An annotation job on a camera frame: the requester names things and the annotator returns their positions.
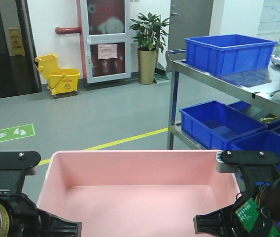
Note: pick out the blue crate on shelf top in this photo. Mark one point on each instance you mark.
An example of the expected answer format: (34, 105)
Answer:
(228, 54)

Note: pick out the stainless steel shelf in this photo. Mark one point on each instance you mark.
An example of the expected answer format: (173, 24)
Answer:
(260, 88)

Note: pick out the fire hose cabinet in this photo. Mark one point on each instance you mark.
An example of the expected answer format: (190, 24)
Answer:
(104, 39)

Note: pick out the blue crate lower shelf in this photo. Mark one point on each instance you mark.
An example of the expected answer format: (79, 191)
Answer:
(216, 125)

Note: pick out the yellow caution floor sign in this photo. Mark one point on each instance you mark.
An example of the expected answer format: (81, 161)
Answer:
(16, 43)

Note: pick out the plant in gold pot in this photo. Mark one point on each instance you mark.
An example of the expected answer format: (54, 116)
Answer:
(151, 38)

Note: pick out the yellow mop bucket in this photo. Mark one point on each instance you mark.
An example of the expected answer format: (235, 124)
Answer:
(59, 81)

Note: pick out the blue crate lower front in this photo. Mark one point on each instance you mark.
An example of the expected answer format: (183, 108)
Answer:
(262, 141)

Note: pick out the grey door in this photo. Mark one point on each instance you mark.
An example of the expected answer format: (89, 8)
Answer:
(188, 19)

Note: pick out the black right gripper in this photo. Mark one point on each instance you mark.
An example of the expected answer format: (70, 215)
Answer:
(254, 167)

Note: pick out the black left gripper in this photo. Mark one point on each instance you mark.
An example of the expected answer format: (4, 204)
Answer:
(19, 216)

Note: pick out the pink plastic bin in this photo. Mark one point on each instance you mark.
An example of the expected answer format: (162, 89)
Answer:
(135, 193)

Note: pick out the green circuit board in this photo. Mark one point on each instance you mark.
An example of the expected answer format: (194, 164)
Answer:
(247, 214)

